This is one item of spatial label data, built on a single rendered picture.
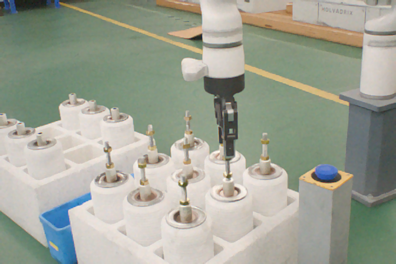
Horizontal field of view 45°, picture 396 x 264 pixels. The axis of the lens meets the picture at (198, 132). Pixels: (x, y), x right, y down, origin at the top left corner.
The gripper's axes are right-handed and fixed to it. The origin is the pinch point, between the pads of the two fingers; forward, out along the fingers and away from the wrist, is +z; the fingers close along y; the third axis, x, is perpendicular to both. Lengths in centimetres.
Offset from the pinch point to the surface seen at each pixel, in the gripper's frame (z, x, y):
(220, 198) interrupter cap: 10.5, 1.9, -2.3
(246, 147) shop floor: 36, -18, 76
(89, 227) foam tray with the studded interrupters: 18.8, 29.4, 5.2
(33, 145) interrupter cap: 11, 46, 34
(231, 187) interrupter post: 9.0, -0.5, -1.1
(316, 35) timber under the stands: 34, -104, 254
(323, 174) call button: 3.1, -15.7, -10.3
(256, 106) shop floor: 36, -31, 119
